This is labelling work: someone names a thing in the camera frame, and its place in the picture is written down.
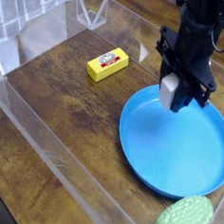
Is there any clear acrylic enclosure wall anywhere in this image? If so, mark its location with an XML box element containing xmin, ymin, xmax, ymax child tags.
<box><xmin>0</xmin><ymin>0</ymin><xmax>180</xmax><ymax>224</ymax></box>

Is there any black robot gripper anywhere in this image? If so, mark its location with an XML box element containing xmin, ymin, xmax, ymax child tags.
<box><xmin>156</xmin><ymin>0</ymin><xmax>224</xmax><ymax>112</ymax></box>

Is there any green bumpy toy vegetable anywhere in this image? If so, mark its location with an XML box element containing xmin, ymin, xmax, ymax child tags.
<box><xmin>155</xmin><ymin>196</ymin><xmax>214</xmax><ymax>224</ymax></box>

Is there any white speckled block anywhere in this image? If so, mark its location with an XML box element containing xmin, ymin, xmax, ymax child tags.
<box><xmin>159</xmin><ymin>72</ymin><xmax>179</xmax><ymax>110</ymax></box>

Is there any blue round tray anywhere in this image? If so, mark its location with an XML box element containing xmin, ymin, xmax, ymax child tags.
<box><xmin>119</xmin><ymin>84</ymin><xmax>224</xmax><ymax>199</ymax></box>

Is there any yellow toy block with label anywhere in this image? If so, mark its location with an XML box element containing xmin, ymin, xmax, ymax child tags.
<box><xmin>86</xmin><ymin>47</ymin><xmax>129</xmax><ymax>83</ymax></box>

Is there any black bar on table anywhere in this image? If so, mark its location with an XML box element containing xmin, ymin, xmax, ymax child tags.
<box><xmin>176</xmin><ymin>0</ymin><xmax>186</xmax><ymax>6</ymax></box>

